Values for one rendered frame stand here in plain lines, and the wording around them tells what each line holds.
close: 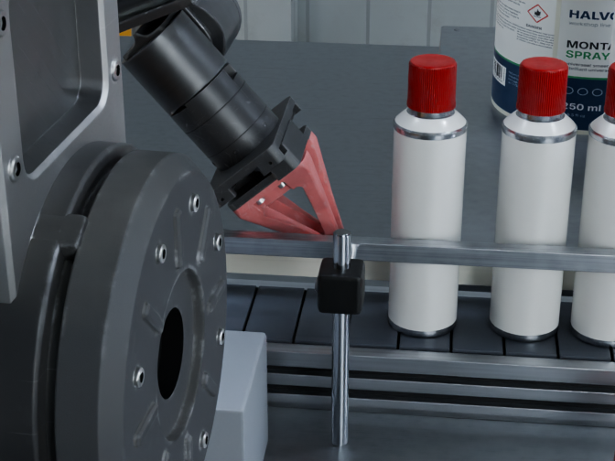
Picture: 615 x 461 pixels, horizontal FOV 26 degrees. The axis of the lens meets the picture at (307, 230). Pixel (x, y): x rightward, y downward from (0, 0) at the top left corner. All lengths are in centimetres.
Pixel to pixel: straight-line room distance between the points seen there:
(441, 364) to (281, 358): 12
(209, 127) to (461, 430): 28
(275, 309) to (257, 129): 16
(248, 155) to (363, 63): 81
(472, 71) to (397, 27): 285
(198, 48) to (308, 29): 352
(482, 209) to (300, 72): 56
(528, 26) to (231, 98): 51
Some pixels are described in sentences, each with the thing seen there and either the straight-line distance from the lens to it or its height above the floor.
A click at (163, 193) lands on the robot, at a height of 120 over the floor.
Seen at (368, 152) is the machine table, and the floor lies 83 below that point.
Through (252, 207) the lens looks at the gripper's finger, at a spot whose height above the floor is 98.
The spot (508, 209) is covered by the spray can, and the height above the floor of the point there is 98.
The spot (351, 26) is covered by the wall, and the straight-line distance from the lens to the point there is 442.
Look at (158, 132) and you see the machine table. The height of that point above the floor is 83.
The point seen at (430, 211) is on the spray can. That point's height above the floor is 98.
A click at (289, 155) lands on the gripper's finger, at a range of 92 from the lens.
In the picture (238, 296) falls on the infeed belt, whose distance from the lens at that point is 104.
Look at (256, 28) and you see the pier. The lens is 437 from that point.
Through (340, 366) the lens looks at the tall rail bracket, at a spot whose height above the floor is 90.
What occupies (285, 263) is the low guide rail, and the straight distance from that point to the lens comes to 103.
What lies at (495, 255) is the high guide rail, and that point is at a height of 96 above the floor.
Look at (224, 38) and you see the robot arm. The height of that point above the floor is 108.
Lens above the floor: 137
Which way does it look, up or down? 25 degrees down
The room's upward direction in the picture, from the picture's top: straight up
